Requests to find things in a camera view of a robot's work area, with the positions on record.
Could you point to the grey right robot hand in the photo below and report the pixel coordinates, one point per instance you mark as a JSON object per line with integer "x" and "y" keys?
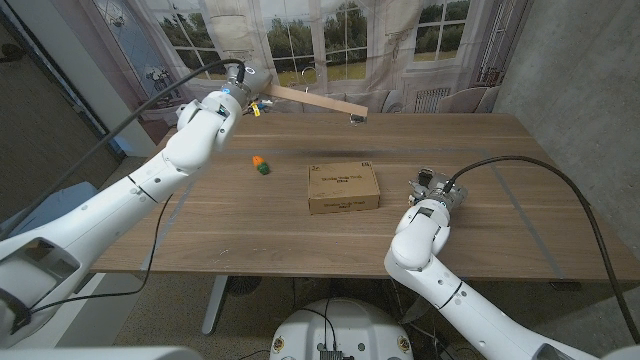
{"x": 440, "y": 187}

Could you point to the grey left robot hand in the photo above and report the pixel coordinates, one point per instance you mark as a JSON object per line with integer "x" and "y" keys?
{"x": 247, "y": 80}

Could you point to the wooden bar with metal clips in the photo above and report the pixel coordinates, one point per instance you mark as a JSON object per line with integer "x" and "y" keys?
{"x": 320, "y": 101}

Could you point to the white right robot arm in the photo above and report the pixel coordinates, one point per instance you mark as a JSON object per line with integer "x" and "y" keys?
{"x": 450, "y": 295}

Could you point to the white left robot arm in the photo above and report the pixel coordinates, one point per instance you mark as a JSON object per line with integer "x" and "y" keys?
{"x": 125, "y": 200}

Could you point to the orange green toy carrot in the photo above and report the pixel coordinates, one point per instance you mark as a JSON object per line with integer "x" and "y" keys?
{"x": 262, "y": 166}

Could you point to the brown cardboard box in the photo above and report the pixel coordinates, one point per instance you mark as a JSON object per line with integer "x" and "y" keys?
{"x": 345, "y": 187}

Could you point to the printed window backdrop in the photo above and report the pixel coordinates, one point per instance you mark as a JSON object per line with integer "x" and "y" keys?
{"x": 350, "y": 40}

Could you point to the black power adapter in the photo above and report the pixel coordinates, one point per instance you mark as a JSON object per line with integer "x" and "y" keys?
{"x": 437, "y": 350}

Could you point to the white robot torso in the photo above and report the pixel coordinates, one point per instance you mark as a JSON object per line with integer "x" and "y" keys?
{"x": 340, "y": 325}

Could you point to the black round floor fan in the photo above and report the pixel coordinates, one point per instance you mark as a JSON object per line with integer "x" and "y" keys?
{"x": 243, "y": 285}

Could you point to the blue chair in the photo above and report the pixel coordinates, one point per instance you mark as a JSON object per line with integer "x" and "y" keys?
{"x": 65, "y": 205}

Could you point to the white table leg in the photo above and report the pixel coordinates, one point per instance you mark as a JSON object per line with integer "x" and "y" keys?
{"x": 215, "y": 305}

